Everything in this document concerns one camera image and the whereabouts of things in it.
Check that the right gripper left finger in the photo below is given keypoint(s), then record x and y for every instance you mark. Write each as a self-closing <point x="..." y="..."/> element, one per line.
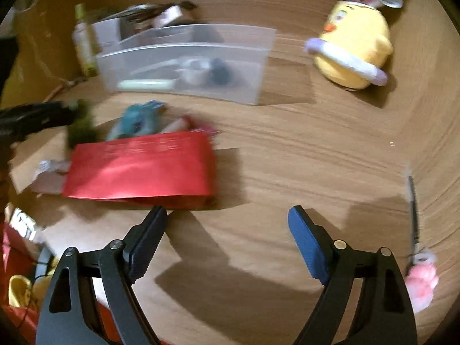
<point x="69" y="314"/>

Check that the yellow-green spray bottle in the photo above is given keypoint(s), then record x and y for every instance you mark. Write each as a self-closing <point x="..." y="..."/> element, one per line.
<point x="84" y="43"/>

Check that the stack of books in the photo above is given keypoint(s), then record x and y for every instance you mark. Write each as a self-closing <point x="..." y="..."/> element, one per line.
<point x="139" y="17"/>

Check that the red paper envelope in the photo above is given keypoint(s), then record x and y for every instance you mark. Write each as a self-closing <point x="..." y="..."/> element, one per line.
<point x="174" y="170"/>

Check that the pale green tube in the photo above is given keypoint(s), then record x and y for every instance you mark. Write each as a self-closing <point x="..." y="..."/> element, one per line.
<point x="146" y="85"/>

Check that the small white box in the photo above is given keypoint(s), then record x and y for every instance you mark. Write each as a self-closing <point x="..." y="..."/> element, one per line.
<point x="171" y="16"/>

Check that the yellow chick plush toy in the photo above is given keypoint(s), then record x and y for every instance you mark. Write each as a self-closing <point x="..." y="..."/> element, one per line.
<point x="354" y="44"/>

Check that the white tape roll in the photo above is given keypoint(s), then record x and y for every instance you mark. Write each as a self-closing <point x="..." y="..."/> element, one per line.
<point x="195" y="71"/>

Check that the clear plastic storage bin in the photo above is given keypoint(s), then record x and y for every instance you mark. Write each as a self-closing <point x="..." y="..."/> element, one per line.
<point x="158" y="54"/>

